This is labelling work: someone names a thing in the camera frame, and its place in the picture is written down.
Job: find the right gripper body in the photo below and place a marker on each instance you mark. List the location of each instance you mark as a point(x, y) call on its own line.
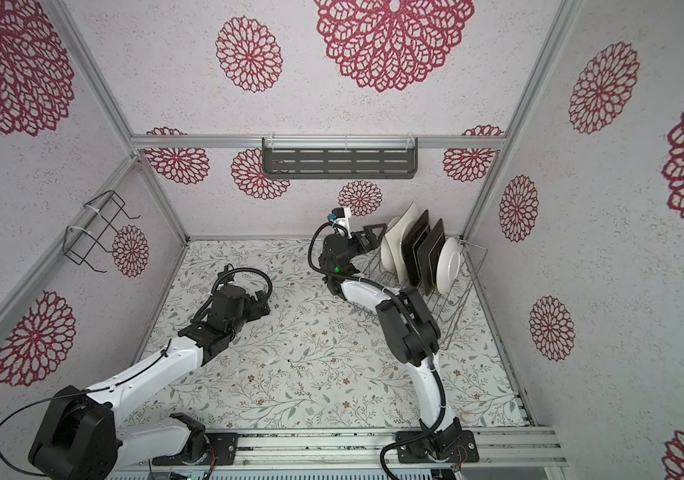
point(360, 249)

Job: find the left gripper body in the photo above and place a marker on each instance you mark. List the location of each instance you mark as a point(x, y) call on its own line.
point(253, 311)

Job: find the white square plate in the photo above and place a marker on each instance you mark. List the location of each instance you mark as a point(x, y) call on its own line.
point(396, 236)

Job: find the large black square plate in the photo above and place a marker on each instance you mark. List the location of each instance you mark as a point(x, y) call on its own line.
point(412, 241)

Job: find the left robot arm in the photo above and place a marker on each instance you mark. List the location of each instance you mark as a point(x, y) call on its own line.
point(82, 435)

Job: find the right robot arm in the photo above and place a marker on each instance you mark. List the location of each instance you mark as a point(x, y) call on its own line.
point(409, 327)

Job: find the black plate with gold rim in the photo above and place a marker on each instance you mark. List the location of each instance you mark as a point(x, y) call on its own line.
point(428, 255)

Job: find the white round plate front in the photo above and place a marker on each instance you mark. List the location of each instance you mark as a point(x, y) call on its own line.
point(448, 266)

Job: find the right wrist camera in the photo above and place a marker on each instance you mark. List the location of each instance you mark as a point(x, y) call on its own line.
point(340, 219)

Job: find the grey wall shelf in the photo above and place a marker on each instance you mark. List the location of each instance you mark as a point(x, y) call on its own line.
point(340, 160)

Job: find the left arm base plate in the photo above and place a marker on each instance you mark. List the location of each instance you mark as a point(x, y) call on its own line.
point(222, 447)

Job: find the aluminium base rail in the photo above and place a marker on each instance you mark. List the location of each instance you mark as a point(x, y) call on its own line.
point(499, 447)

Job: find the black wire wall basket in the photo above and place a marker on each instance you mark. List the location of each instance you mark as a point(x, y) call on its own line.
point(80, 241)

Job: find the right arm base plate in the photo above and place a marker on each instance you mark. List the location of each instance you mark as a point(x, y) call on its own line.
point(453, 448)

